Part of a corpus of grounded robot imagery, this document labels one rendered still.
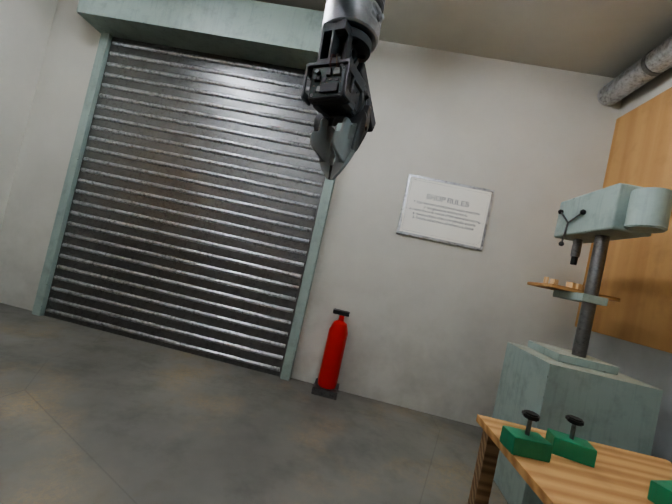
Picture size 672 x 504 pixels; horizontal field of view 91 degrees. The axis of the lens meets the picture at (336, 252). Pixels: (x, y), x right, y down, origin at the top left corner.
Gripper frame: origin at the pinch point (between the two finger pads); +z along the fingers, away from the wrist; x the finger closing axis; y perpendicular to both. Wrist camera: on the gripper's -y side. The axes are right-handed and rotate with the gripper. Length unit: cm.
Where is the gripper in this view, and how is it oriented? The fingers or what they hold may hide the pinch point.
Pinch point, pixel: (333, 173)
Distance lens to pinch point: 53.8
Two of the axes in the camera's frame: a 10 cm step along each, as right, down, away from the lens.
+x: 8.9, 1.3, -4.3
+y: -4.2, -1.1, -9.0
